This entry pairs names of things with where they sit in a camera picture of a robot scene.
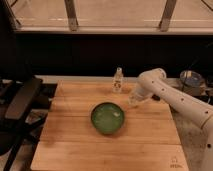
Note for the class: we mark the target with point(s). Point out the clear glass bottle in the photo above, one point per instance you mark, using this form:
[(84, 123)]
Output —
[(118, 80)]

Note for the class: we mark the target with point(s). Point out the green ceramic bowl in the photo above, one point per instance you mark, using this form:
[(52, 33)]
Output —
[(107, 118)]

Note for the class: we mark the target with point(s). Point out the black office chair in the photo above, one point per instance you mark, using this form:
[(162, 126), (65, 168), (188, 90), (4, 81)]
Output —
[(13, 126)]

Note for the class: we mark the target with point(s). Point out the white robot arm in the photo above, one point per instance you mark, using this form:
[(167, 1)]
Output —
[(152, 82)]

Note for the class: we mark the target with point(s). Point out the blue bowl in background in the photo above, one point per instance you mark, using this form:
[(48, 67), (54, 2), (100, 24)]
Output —
[(191, 82)]

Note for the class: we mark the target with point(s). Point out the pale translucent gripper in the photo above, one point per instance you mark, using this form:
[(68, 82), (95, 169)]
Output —
[(133, 102)]

